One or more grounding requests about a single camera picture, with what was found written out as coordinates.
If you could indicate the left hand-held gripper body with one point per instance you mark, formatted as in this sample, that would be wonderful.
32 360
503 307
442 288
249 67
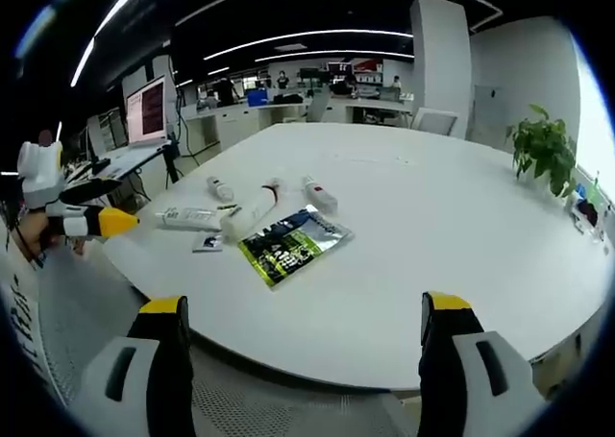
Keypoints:
41 173

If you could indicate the small items at table edge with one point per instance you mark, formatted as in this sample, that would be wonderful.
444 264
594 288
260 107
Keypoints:
588 213

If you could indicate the blue box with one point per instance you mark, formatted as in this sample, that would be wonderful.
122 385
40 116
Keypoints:
257 97

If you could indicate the white desk with screen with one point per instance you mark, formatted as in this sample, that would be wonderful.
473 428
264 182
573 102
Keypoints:
130 161

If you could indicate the green black skincare packet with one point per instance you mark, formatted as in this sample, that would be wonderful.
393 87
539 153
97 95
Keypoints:
293 245

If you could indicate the white office chair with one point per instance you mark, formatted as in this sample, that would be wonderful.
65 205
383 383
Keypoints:
436 121

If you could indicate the white skincare tube red band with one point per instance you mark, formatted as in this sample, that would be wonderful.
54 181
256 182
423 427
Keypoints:
252 211

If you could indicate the large display screen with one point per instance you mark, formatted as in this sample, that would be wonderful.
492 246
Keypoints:
146 110

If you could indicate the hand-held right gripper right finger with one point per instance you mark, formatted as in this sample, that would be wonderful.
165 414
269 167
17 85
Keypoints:
456 389

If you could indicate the person's white printed shirt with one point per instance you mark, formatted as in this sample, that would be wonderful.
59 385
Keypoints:
21 322

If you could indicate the green potted plant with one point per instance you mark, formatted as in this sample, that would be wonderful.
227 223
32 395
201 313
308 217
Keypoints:
545 151

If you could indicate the white skincare tube grey print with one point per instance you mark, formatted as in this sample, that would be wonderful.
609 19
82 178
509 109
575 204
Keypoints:
187 218

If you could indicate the small white skincare sachet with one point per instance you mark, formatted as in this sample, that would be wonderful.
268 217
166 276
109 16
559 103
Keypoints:
208 243

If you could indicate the person's left hand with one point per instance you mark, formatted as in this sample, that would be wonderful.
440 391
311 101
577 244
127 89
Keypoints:
36 230

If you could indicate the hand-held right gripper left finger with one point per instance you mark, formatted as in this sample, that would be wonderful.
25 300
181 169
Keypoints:
144 384

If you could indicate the small white skincare bottle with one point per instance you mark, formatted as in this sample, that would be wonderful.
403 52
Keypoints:
219 188

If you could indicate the white skincare tube red label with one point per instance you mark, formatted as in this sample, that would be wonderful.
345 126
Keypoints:
321 194

